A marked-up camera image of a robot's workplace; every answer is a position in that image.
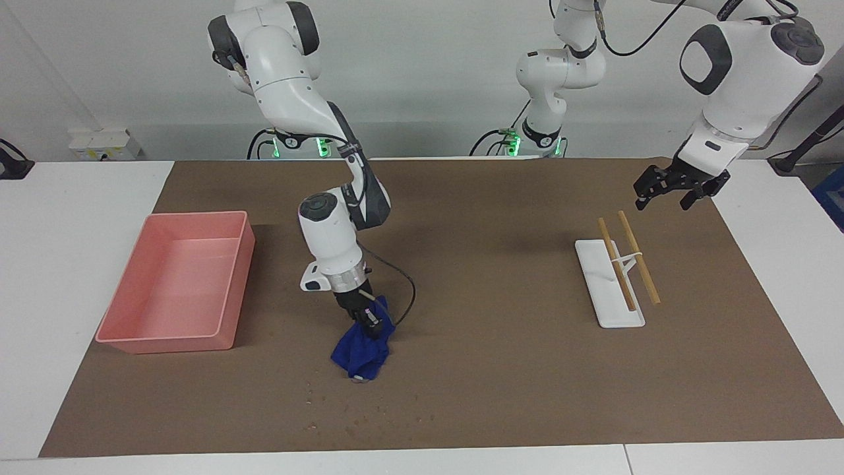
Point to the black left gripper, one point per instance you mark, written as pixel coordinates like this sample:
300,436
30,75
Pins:
700,175

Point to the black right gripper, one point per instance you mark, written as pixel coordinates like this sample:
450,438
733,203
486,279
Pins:
355,305

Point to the blue towel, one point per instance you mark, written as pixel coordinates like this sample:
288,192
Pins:
359,353

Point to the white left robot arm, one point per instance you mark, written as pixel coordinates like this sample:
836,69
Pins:
745,72

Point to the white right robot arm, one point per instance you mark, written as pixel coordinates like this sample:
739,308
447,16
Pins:
283,86

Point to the white towel rack base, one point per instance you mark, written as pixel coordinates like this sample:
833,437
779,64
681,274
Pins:
610,297

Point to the wooden rack rod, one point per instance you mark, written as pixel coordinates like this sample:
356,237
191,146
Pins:
616,267
643,264

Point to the brown table mat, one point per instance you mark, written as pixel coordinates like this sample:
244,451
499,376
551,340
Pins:
494,369

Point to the black stand pole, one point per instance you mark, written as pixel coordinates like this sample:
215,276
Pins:
814,138

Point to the blue crate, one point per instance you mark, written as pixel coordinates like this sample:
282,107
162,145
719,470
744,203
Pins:
832,194

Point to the pink plastic bin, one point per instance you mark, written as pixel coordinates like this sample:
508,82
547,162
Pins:
178,284

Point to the white wall socket box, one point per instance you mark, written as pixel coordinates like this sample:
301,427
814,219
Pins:
99,142

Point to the black clamp mount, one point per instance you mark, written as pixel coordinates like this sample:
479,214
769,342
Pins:
13,168

